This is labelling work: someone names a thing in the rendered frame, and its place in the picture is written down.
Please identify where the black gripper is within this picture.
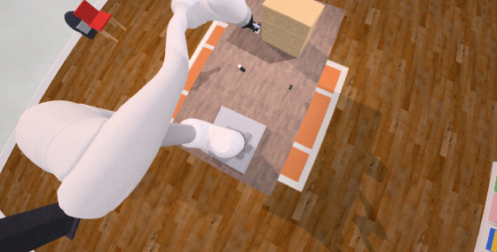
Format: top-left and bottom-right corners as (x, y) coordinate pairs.
(241, 13), (260, 34)

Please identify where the light wooden chest of drawers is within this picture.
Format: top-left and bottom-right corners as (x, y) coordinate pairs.
(262, 0), (325, 44)

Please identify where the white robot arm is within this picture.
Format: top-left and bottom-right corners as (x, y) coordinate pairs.
(15, 0), (253, 219)

